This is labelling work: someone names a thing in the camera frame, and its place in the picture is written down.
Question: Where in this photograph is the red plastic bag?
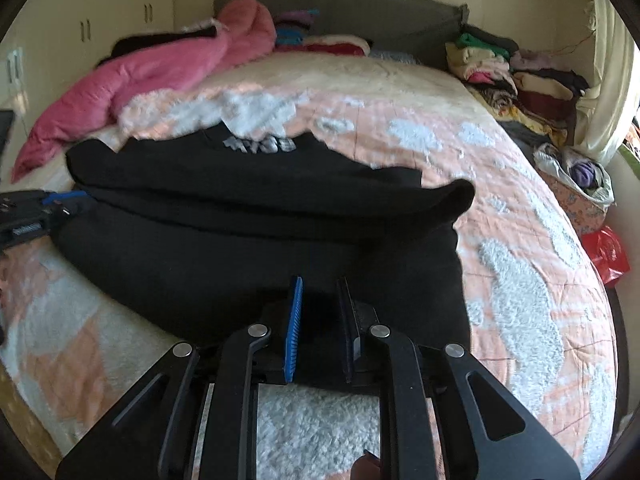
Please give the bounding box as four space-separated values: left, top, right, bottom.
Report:
580 226 630 286

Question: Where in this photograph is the black sweater with white lettering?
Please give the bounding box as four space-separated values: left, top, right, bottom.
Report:
52 126 475 389

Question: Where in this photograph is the floral laundry basket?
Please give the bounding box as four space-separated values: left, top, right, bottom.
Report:
534 143 615 235

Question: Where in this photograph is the pink fluffy duvet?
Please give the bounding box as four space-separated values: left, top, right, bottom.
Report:
11 0 277 183

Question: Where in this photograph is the black garment on duvet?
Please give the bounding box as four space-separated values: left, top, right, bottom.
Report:
96 25 218 67

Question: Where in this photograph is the pile of folded clothes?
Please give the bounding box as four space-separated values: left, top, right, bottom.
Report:
445 25 590 148

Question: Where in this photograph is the cream built-in wardrobe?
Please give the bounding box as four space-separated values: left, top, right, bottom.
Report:
1 0 174 131

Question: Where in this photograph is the grey upholstered headboard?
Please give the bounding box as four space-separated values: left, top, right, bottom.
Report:
213 0 469 70

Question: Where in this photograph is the striped colourful pillow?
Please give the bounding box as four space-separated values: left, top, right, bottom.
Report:
273 9 320 51

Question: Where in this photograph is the red and white pillow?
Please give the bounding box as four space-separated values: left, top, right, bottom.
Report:
274 35 371 56

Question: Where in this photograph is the cream curtain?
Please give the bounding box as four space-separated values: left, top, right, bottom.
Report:
574 0 639 166

